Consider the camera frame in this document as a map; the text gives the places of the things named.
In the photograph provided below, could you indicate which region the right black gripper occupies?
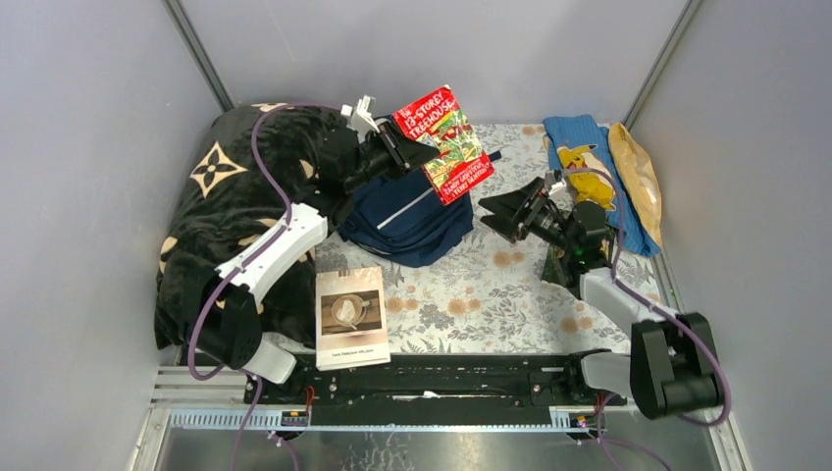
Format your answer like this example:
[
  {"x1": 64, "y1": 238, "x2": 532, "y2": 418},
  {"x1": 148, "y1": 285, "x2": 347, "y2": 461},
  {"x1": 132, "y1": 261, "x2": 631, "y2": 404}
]
[{"x1": 478, "y1": 177, "x2": 575, "y2": 255}]

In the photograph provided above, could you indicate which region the red Treehouse storybook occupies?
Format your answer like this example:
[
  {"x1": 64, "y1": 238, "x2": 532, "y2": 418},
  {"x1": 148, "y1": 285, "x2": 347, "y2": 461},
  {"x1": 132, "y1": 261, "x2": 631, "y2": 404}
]
[{"x1": 392, "y1": 84, "x2": 494, "y2": 205}]

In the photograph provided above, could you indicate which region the navy blue student backpack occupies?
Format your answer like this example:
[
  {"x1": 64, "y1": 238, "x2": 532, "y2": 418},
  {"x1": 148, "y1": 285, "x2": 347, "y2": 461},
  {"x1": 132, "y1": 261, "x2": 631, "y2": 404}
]
[{"x1": 338, "y1": 115, "x2": 503, "y2": 269}]

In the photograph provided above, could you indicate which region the dark green gold book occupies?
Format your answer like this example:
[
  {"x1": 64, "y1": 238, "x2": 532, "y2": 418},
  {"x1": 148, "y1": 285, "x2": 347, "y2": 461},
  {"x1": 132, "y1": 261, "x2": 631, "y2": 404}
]
[{"x1": 541, "y1": 237, "x2": 612, "y2": 299}]

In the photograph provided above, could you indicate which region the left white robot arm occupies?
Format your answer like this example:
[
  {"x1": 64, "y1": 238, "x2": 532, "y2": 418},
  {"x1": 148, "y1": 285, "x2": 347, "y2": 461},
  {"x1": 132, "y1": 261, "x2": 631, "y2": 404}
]
[{"x1": 184, "y1": 123, "x2": 440, "y2": 403}]

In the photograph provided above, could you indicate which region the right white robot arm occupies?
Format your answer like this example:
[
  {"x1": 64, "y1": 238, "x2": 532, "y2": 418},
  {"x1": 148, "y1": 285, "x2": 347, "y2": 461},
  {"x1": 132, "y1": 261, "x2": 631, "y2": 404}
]
[{"x1": 479, "y1": 178, "x2": 731, "y2": 423}]

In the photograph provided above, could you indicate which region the yellow plastic bag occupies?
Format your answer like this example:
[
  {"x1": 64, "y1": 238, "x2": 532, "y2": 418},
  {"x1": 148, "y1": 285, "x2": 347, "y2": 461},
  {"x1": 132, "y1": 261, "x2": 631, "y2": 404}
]
[{"x1": 608, "y1": 123, "x2": 663, "y2": 248}]

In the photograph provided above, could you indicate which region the floral white table mat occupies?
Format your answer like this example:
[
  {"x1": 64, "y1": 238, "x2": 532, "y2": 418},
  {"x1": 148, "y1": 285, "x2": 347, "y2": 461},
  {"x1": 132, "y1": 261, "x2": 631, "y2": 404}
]
[{"x1": 188, "y1": 122, "x2": 677, "y2": 356}]

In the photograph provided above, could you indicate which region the blue Pikachu cloth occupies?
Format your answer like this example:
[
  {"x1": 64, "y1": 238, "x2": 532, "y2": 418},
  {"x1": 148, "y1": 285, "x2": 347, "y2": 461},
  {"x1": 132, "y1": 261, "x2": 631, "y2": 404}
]
[{"x1": 543, "y1": 115, "x2": 660, "y2": 257}]

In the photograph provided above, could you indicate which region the black floral plush blanket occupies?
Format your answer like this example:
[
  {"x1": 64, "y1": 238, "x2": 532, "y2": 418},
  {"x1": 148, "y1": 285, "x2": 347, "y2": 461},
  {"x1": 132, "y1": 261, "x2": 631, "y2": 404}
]
[{"x1": 154, "y1": 103, "x2": 345, "y2": 349}]

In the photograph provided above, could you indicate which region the white coffee cover book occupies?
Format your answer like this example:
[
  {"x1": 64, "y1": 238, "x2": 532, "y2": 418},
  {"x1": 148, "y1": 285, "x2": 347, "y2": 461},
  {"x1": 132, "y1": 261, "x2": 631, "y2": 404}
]
[{"x1": 315, "y1": 267, "x2": 390, "y2": 371}]

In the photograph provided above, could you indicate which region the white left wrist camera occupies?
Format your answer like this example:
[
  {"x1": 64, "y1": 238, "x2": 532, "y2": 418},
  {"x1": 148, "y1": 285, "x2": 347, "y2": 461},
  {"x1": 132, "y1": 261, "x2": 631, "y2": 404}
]
[{"x1": 340, "y1": 95, "x2": 379, "y2": 143}]

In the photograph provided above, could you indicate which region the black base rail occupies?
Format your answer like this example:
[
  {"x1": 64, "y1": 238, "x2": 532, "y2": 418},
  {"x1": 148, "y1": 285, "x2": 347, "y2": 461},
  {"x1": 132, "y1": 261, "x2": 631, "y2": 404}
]
[{"x1": 257, "y1": 354, "x2": 607, "y2": 428}]

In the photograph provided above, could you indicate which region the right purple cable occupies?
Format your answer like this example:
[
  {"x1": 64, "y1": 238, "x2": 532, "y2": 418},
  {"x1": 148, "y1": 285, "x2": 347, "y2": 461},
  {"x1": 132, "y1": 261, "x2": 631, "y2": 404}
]
[{"x1": 565, "y1": 167, "x2": 733, "y2": 471}]

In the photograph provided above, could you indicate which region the purple cable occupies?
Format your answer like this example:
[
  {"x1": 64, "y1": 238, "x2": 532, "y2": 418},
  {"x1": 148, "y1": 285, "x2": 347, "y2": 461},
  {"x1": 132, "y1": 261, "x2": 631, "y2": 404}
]
[
  {"x1": 565, "y1": 167, "x2": 733, "y2": 471},
  {"x1": 186, "y1": 101, "x2": 345, "y2": 471}
]

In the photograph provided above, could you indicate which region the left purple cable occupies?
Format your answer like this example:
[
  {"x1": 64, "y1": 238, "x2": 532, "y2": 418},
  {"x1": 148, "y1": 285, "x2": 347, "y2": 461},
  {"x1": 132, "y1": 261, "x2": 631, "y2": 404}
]
[{"x1": 186, "y1": 101, "x2": 345, "y2": 471}]

